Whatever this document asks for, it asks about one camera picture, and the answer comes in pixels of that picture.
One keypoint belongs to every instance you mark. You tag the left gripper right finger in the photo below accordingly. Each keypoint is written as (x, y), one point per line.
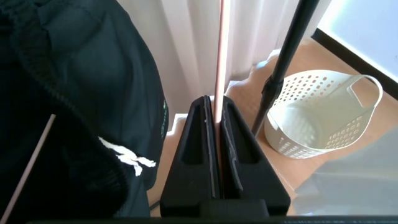
(261, 186)

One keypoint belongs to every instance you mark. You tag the pink clothes hanger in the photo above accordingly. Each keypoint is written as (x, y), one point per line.
(222, 62)
(31, 161)

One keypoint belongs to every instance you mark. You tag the black shorts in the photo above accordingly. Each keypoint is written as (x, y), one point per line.
(93, 77)

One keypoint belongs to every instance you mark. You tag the black clothes rack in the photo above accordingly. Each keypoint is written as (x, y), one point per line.
(292, 40)

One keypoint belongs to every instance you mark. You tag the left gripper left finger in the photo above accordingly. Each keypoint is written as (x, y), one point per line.
(192, 186)

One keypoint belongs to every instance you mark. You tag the beige curtain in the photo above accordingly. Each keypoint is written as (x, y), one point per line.
(186, 46)

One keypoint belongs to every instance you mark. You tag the white laundry basket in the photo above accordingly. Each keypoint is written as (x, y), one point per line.
(326, 109)

